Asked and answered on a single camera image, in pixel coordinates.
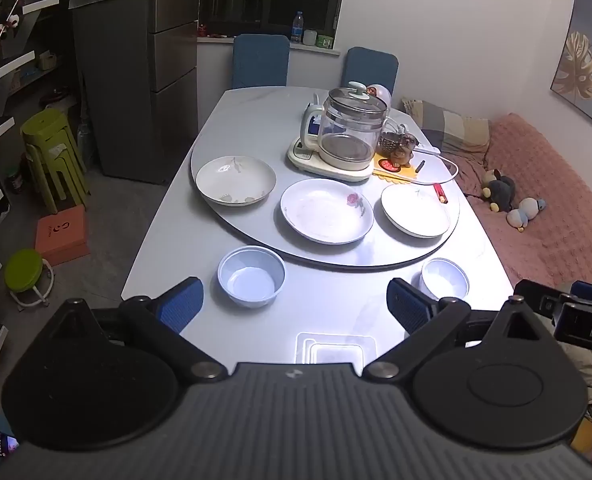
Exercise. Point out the black white zigzag shelf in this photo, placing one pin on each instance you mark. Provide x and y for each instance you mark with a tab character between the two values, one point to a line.
6	65

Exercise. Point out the clear water bottle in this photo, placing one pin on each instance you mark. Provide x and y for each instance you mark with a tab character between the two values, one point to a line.
297	27

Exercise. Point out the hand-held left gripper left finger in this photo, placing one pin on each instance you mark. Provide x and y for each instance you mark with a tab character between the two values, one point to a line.
182	305

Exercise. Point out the brown dog figurine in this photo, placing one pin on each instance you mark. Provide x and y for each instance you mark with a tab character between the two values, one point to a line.
401	149

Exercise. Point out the small woven basket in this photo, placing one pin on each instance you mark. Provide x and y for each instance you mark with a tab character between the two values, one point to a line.
47	61

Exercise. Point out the grey round turntable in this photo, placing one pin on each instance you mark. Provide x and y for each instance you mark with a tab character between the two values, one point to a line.
236	230

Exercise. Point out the small dark stick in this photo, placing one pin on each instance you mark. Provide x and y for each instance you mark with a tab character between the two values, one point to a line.
420	166

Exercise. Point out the dark jar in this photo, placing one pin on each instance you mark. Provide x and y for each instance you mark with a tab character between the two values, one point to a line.
13	180

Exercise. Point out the blue penguin plush toy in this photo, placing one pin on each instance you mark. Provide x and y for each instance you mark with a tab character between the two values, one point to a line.
523	212

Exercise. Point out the leaf print cream plate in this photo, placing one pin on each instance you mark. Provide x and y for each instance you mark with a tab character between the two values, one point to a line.
236	180

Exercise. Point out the blue padded chair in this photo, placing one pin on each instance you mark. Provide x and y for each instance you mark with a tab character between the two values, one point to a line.
261	62
371	67

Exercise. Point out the white power strip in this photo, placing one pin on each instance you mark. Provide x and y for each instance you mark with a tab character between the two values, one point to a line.
427	148

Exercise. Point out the yellow scalloped coaster mat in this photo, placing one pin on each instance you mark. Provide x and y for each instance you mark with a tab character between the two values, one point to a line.
401	172

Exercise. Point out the pink blanket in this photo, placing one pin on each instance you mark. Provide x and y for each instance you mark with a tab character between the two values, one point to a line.
561	195

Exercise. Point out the white round humidifier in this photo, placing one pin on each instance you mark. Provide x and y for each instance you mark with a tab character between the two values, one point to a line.
380	95

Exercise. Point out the pink flower white plate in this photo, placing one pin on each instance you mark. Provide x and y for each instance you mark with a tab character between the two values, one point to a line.
321	212

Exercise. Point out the small red figurine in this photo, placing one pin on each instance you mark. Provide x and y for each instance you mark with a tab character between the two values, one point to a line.
203	30

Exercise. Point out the glass electric kettle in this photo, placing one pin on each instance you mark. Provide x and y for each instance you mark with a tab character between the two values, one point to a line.
348	125

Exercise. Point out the cream kettle base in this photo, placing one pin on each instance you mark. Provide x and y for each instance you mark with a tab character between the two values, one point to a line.
306	162

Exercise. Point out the grey refrigerator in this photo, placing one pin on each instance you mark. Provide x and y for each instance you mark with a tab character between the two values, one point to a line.
126	85

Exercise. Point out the red lighter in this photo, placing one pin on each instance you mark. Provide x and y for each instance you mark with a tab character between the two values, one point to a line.
440	193

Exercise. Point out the smartphone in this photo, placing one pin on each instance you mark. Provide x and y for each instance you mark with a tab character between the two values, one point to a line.
6	444

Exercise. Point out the brown rim white plate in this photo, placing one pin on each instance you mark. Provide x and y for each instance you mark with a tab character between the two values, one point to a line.
415	209

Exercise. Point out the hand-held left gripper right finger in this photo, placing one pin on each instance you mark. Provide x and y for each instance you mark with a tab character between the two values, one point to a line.
407	307

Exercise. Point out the light blue bowl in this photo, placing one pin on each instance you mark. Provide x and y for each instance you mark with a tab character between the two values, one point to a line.
446	280
251	280

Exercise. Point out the gold leaf wall picture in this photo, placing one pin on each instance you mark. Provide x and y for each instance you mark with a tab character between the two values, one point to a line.
583	55

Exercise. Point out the orange box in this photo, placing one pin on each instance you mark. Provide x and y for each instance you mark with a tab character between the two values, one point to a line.
63	235

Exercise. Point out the plaid pillow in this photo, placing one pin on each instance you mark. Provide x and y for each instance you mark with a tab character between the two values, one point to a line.
451	127

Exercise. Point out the black mouse plush toy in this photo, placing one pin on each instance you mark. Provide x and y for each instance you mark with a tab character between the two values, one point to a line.
498	191

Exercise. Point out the white jar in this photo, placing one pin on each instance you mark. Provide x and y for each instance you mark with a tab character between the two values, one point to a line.
309	38

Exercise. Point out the green round stool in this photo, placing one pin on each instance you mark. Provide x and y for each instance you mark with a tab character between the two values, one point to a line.
23	270

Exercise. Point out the stack of green stools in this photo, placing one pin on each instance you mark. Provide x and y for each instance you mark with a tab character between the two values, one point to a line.
51	150

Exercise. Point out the green lidded container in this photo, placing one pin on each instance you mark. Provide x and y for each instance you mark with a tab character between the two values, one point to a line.
324	41

